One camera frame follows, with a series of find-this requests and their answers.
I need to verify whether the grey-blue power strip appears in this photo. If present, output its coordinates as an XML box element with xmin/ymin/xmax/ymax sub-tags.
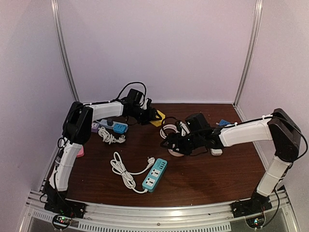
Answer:
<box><xmin>99</xmin><ymin>119</ymin><xmax>115</xmax><ymax>130</ymax></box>

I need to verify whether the white plug adapter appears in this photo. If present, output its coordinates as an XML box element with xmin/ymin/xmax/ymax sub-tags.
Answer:
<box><xmin>211</xmin><ymin>149</ymin><xmax>223</xmax><ymax>156</ymax></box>

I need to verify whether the yellow cube socket adapter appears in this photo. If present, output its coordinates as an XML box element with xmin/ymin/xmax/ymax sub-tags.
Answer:
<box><xmin>150</xmin><ymin>110</ymin><xmax>166</xmax><ymax>127</ymax></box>

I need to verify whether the purple power strip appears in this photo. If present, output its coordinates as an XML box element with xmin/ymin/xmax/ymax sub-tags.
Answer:
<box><xmin>91</xmin><ymin>122</ymin><xmax>99</xmax><ymax>133</ymax></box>

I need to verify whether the blue cube socket adapter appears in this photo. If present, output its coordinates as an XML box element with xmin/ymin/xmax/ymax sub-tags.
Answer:
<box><xmin>216</xmin><ymin>119</ymin><xmax>230</xmax><ymax>127</ymax></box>

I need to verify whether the pink plug adapter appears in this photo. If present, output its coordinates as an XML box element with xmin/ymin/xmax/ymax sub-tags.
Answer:
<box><xmin>76</xmin><ymin>146</ymin><xmax>84</xmax><ymax>158</ymax></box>

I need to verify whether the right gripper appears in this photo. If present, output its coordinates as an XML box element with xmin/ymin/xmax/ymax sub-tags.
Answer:
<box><xmin>161</xmin><ymin>133</ymin><xmax>204</xmax><ymax>156</ymax></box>

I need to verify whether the teal USB power strip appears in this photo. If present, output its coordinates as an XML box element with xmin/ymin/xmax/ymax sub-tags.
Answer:
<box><xmin>142</xmin><ymin>158</ymin><xmax>168</xmax><ymax>192</ymax></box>

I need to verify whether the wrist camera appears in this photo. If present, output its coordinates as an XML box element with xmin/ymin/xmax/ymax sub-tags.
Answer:
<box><xmin>126</xmin><ymin>88</ymin><xmax>152</xmax><ymax>110</ymax></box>
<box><xmin>179</xmin><ymin>113</ymin><xmax>210</xmax><ymax>136</ymax></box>

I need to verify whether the light blue plug adapter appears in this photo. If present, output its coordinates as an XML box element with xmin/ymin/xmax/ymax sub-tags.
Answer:
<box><xmin>113</xmin><ymin>123</ymin><xmax>128</xmax><ymax>134</ymax></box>

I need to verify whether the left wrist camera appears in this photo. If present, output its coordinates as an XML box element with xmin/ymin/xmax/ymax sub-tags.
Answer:
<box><xmin>126</xmin><ymin>88</ymin><xmax>152</xmax><ymax>110</ymax></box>

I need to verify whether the pink round power strip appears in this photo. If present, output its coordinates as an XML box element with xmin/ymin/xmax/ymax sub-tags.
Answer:
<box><xmin>168</xmin><ymin>149</ymin><xmax>184</xmax><ymax>157</ymax></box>

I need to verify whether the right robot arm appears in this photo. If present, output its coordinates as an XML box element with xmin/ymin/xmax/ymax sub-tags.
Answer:
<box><xmin>160</xmin><ymin>108</ymin><xmax>306</xmax><ymax>214</ymax></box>

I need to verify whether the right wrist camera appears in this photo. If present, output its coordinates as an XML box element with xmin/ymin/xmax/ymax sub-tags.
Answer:
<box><xmin>179</xmin><ymin>113</ymin><xmax>210</xmax><ymax>136</ymax></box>

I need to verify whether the dark grey USB charger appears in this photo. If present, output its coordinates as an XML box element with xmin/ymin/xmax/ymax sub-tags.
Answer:
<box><xmin>107</xmin><ymin>118</ymin><xmax>113</xmax><ymax>126</ymax></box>

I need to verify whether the white cable with plug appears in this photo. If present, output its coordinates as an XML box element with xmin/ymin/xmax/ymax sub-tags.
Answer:
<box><xmin>110</xmin><ymin>151</ymin><xmax>156</xmax><ymax>194</ymax></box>

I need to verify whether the white coiled cable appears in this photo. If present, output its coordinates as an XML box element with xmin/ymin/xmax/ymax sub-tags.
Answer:
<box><xmin>98</xmin><ymin>127</ymin><xmax>126</xmax><ymax>145</ymax></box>

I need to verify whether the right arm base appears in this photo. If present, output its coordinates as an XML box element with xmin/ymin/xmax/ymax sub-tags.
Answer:
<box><xmin>230</xmin><ymin>197</ymin><xmax>272</xmax><ymax>218</ymax></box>

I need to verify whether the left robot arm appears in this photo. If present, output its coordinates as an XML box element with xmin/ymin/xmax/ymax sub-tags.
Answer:
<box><xmin>44</xmin><ymin>99</ymin><xmax>162</xmax><ymax>215</ymax></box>

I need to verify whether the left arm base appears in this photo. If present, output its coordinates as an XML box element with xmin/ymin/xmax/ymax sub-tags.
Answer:
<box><xmin>44</xmin><ymin>197</ymin><xmax>86</xmax><ymax>218</ymax></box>

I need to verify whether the aluminium front rail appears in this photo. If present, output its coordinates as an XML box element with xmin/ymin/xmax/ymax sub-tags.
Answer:
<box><xmin>17</xmin><ymin>189</ymin><xmax>300</xmax><ymax>232</ymax></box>

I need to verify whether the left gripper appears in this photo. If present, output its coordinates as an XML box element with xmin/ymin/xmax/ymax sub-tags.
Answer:
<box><xmin>130</xmin><ymin>106</ymin><xmax>162</xmax><ymax>126</ymax></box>

